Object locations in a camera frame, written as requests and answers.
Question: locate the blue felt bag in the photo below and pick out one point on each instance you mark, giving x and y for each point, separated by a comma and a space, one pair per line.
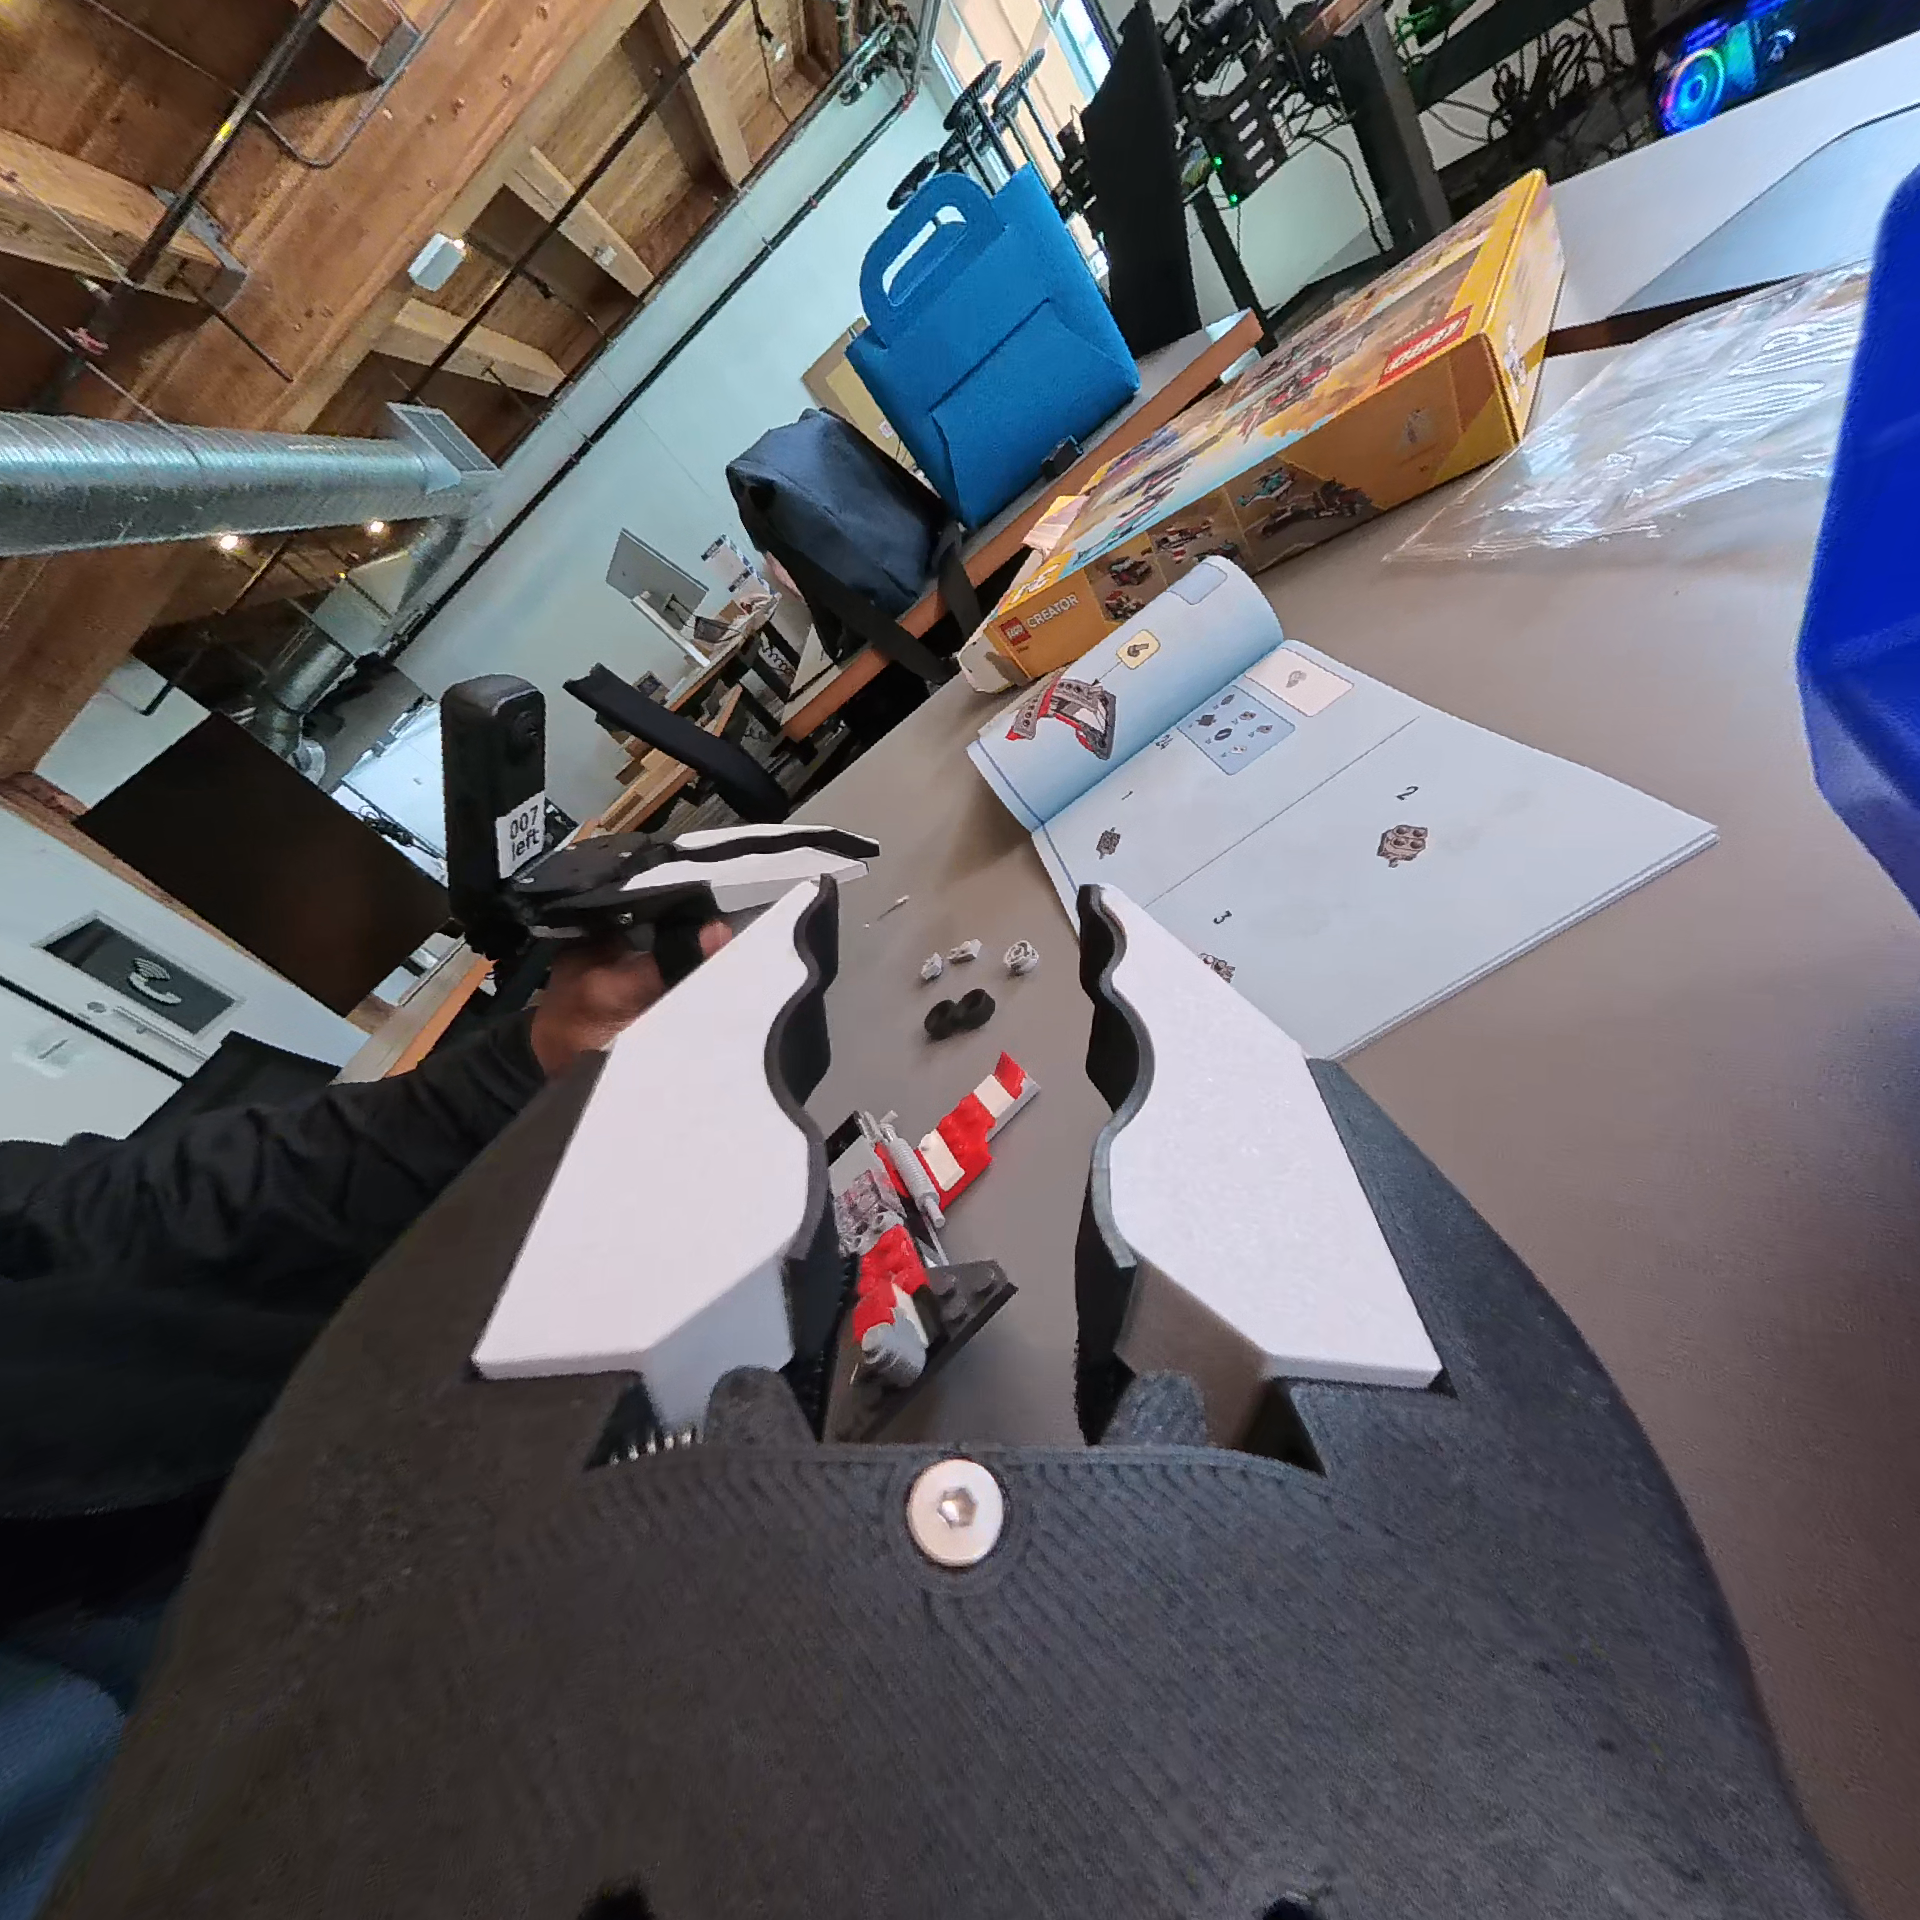
990, 376

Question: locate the black monitor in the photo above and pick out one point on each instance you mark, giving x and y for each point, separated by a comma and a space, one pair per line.
1132, 166

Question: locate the person's left forearm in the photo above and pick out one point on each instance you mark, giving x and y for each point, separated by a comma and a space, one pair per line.
224, 1245

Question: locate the computer case with coloured lights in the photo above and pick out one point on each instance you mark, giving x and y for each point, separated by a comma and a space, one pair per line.
1723, 68

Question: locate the ribbed metal duct pipe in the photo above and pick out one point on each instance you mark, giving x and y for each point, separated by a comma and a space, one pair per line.
346, 629

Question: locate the grey phone wall sign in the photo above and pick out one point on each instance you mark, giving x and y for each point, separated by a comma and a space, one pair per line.
141, 984

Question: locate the silver metal air duct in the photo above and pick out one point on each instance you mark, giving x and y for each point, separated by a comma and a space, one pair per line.
195, 480

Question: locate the person's left hand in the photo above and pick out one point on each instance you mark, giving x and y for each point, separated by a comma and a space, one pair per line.
608, 1005

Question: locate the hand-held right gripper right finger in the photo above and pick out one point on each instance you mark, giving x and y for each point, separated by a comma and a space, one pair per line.
1253, 1201

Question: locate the clear plastic bag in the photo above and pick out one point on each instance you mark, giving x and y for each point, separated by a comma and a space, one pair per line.
1664, 421

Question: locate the person's leg in jeans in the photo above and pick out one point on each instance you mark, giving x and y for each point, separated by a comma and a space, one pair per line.
53, 1785

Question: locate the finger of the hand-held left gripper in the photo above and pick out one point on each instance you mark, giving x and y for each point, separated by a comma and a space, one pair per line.
764, 845
787, 887

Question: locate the dark wall screen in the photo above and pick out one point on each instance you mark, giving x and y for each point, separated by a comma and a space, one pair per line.
254, 856

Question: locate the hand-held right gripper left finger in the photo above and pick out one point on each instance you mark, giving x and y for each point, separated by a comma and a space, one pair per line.
645, 1185

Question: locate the black office chair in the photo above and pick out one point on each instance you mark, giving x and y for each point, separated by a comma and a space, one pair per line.
660, 720

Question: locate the blue plastic container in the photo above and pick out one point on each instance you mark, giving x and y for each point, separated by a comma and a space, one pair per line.
1867, 600

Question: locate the black mesh chair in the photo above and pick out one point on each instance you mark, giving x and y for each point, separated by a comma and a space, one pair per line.
254, 1072

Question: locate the white computer monitor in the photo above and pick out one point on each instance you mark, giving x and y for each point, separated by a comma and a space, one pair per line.
651, 580

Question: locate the yellow toy brick box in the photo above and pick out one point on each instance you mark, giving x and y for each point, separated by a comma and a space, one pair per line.
1440, 405

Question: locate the white wall sensor box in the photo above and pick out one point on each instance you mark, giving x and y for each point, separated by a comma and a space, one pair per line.
434, 263

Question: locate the white table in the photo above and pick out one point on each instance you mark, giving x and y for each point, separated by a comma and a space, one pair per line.
1694, 181

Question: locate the red white toy brick plane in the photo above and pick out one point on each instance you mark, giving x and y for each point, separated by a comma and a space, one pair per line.
901, 1276

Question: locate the light blue instruction booklet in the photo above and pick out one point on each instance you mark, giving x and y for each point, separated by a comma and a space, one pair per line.
1349, 840

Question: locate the navy backpack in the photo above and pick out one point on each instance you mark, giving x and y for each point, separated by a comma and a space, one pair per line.
826, 511

